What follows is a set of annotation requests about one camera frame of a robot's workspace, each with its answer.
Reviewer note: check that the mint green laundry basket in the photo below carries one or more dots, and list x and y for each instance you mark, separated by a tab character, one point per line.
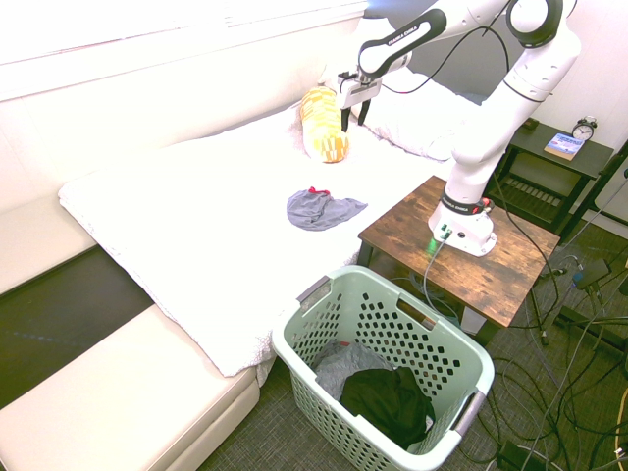
387	363

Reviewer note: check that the white bed frame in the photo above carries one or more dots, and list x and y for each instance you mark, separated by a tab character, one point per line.
122	392

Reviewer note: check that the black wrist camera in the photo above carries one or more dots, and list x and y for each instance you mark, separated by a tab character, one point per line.
346	76

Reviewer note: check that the grey shirt with red collar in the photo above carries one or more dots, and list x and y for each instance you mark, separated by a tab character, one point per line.
321	209

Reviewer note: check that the black garment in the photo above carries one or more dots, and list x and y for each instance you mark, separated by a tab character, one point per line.
390	400

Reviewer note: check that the black power adapter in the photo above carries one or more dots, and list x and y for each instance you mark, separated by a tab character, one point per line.
510	454

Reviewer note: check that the black nightstand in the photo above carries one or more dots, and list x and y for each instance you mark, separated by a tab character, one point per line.
554	176

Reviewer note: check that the yellow white checkered bolster pillow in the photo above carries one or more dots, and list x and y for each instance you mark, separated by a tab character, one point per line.
324	128

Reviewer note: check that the rustic wooden side table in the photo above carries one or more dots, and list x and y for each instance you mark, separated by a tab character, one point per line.
461	255

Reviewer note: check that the grey patterned garment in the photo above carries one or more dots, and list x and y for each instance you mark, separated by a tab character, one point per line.
343	368

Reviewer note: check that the white textured bedspread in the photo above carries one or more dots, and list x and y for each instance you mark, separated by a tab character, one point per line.
221	230

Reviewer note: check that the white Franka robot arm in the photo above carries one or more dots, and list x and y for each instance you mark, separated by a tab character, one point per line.
490	122

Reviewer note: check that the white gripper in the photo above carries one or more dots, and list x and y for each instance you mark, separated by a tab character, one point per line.
360	90

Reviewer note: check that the blue book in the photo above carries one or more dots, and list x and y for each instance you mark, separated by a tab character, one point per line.
563	145

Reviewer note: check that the black alarm clock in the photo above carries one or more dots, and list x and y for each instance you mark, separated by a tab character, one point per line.
584	128

